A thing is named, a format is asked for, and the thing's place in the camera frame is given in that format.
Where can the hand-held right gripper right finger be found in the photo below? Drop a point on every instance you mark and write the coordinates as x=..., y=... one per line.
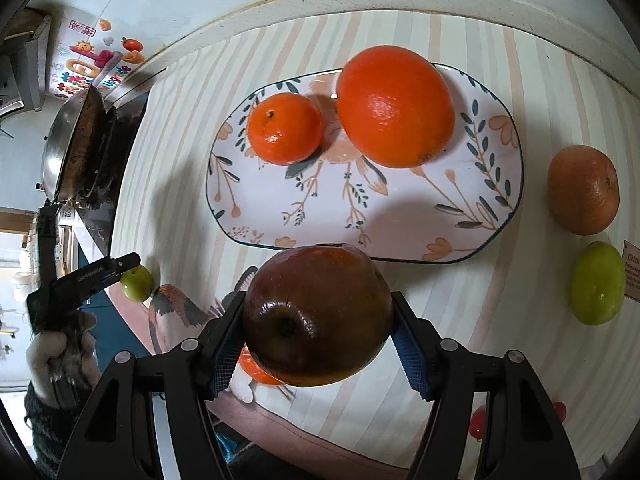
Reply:
x=412, y=355

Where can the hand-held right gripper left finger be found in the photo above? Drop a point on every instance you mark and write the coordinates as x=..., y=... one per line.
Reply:
x=225, y=355

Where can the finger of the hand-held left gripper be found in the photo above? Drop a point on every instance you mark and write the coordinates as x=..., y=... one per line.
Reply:
x=125, y=262

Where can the small green fruit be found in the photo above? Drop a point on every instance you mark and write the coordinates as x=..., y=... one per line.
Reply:
x=136, y=285

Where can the small red fruit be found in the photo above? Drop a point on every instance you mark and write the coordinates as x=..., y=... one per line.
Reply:
x=558, y=411
x=477, y=421

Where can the dark red apple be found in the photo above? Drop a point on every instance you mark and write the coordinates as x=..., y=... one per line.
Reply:
x=320, y=320

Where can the floral ceramic plate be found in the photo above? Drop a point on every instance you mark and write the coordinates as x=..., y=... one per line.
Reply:
x=400, y=200

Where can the large green apple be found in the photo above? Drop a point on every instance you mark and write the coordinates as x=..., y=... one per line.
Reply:
x=597, y=282

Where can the pale orange citrus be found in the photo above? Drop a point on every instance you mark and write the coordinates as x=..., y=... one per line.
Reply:
x=582, y=190

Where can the person's left forearm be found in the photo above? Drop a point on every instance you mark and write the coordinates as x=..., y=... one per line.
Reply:
x=45, y=435

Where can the person's left hand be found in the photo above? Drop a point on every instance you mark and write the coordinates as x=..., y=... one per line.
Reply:
x=50, y=355

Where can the striped cat print mat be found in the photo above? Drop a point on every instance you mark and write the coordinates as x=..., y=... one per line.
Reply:
x=170, y=185

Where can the metal wok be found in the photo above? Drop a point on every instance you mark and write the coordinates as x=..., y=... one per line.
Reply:
x=75, y=150

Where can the mandarin orange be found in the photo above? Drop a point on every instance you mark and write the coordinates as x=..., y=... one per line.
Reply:
x=285, y=130

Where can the range hood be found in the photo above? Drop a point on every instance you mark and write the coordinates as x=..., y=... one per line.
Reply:
x=25, y=70

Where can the brown paper card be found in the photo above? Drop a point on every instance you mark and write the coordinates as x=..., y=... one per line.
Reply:
x=632, y=270

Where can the large orange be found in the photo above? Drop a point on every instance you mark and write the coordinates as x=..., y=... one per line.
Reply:
x=395, y=110

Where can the colourful wall sticker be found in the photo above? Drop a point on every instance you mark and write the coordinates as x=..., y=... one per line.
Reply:
x=95, y=60

